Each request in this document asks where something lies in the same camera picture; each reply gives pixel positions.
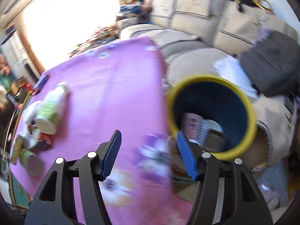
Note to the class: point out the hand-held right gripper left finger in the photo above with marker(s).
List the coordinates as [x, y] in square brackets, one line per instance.
[112, 154]

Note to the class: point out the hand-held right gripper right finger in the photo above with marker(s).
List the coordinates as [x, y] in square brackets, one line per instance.
[187, 157]

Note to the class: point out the dark brown packet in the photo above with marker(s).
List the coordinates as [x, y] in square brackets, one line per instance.
[215, 140]

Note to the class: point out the pink strawberry milk carton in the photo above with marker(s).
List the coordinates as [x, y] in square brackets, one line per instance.
[192, 124]

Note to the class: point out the yellow rimmed blue bin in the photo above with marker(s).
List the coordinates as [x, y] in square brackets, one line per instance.
[211, 98]

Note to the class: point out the red snack packet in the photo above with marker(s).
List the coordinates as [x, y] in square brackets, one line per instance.
[45, 138]

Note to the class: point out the purple floral tablecloth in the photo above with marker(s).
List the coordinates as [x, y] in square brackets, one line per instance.
[105, 86]

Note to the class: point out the green white plastic bottle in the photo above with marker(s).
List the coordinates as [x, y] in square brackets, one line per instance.
[50, 107]

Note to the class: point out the green can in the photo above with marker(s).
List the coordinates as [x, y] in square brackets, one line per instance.
[31, 161]

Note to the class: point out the crumpled white tissue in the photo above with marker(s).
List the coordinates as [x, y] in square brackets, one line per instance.
[30, 112]

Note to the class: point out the green carton box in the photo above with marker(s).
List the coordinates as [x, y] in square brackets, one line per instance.
[16, 150]

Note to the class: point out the white papers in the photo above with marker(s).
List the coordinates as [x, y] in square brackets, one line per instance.
[229, 68]

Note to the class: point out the green wooden board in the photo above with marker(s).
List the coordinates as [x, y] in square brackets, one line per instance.
[20, 192]

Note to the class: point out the blue tissue pack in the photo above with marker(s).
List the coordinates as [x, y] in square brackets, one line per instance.
[41, 83]

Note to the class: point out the grey backpack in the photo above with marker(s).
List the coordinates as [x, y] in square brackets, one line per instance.
[269, 61]

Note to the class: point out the beige sofa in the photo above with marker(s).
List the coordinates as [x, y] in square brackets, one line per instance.
[187, 28]

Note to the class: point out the white standing air conditioner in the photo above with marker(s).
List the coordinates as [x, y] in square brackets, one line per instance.
[16, 51]

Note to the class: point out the purple cloth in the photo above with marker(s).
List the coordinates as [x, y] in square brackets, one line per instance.
[262, 35]

